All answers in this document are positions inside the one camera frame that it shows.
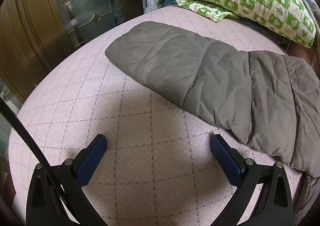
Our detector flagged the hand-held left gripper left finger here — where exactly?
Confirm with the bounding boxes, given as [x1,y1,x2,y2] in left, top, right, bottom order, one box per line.
[26,134,108,226]

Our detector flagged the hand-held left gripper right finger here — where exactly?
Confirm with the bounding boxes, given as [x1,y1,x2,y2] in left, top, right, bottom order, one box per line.
[209,134,294,226]

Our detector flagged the grey padded coat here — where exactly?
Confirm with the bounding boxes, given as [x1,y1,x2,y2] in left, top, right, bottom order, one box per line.
[104,21,320,226]

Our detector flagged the wooden door with glass panel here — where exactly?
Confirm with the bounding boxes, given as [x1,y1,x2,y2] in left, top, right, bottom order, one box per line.
[0,0,144,106]

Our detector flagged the black cable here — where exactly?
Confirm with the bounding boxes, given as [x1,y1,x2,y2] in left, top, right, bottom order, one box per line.
[0,97,78,226]

